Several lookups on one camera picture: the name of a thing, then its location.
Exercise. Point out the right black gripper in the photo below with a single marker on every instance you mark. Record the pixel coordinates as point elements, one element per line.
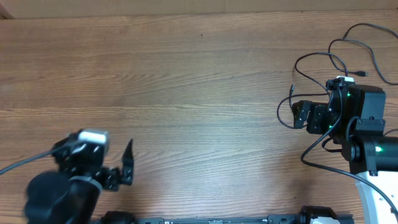
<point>315,114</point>

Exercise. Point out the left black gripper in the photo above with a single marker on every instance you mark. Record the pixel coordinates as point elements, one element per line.
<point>110,180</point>

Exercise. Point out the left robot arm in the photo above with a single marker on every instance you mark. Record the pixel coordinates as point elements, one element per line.
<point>70,194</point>

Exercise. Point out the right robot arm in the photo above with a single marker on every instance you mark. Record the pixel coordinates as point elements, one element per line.
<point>353,119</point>

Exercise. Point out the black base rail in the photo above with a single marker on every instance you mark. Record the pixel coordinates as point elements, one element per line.
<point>308,215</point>

